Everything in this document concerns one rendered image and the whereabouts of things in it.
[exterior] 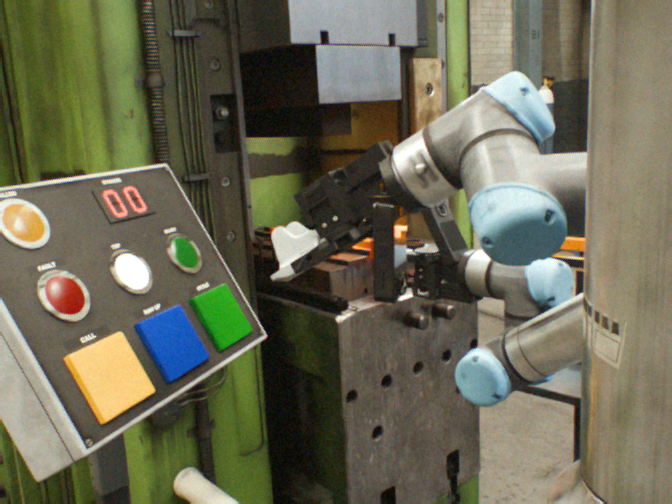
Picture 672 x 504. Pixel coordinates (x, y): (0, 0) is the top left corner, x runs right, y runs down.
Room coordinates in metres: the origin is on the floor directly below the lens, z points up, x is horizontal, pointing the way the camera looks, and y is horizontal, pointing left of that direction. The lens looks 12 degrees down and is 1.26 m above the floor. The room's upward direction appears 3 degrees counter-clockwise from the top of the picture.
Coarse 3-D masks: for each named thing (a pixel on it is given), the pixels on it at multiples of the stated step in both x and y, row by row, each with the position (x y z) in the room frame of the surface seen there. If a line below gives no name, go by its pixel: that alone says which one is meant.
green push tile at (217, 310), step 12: (216, 288) 0.84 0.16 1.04; (228, 288) 0.86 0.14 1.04; (192, 300) 0.80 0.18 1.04; (204, 300) 0.81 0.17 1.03; (216, 300) 0.83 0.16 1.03; (228, 300) 0.85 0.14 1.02; (204, 312) 0.80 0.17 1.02; (216, 312) 0.81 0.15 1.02; (228, 312) 0.83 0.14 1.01; (240, 312) 0.85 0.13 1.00; (204, 324) 0.79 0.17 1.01; (216, 324) 0.80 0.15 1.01; (228, 324) 0.82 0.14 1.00; (240, 324) 0.84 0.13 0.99; (216, 336) 0.79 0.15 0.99; (228, 336) 0.80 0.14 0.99; (240, 336) 0.82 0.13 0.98; (216, 348) 0.79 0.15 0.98
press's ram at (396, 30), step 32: (256, 0) 1.18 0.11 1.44; (288, 0) 1.12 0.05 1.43; (320, 0) 1.16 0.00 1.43; (352, 0) 1.21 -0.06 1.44; (384, 0) 1.26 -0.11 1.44; (256, 32) 1.19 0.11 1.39; (288, 32) 1.12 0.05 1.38; (320, 32) 1.17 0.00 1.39; (352, 32) 1.20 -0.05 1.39; (384, 32) 1.25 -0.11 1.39; (416, 32) 1.31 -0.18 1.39
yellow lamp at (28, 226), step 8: (8, 208) 0.68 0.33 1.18; (16, 208) 0.68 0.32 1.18; (24, 208) 0.69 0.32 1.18; (8, 216) 0.67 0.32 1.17; (16, 216) 0.68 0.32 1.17; (24, 216) 0.68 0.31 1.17; (32, 216) 0.69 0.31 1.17; (8, 224) 0.66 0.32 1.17; (16, 224) 0.67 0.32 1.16; (24, 224) 0.68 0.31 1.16; (32, 224) 0.69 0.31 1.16; (40, 224) 0.70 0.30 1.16; (16, 232) 0.67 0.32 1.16; (24, 232) 0.67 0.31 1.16; (32, 232) 0.68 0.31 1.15; (40, 232) 0.69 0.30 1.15; (24, 240) 0.67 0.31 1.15; (32, 240) 0.68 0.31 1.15
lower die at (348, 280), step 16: (256, 240) 1.43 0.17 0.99; (256, 256) 1.32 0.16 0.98; (336, 256) 1.22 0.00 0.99; (352, 256) 1.22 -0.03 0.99; (368, 256) 1.21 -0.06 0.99; (256, 272) 1.33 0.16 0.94; (272, 272) 1.28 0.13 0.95; (320, 272) 1.17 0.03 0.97; (336, 272) 1.16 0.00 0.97; (352, 272) 1.18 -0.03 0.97; (368, 272) 1.21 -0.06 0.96; (320, 288) 1.17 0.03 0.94; (336, 288) 1.16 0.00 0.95; (352, 288) 1.18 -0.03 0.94; (368, 288) 1.21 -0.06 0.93
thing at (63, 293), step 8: (48, 280) 0.66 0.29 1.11; (56, 280) 0.67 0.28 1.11; (64, 280) 0.67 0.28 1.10; (72, 280) 0.68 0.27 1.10; (48, 288) 0.65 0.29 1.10; (56, 288) 0.66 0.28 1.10; (64, 288) 0.67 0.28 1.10; (72, 288) 0.67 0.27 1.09; (80, 288) 0.68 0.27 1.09; (48, 296) 0.65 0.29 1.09; (56, 296) 0.65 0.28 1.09; (64, 296) 0.66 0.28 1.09; (72, 296) 0.67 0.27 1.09; (80, 296) 0.68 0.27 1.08; (56, 304) 0.65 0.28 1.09; (64, 304) 0.65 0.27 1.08; (72, 304) 0.66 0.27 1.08; (80, 304) 0.67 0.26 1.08; (64, 312) 0.65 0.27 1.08; (72, 312) 0.66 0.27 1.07
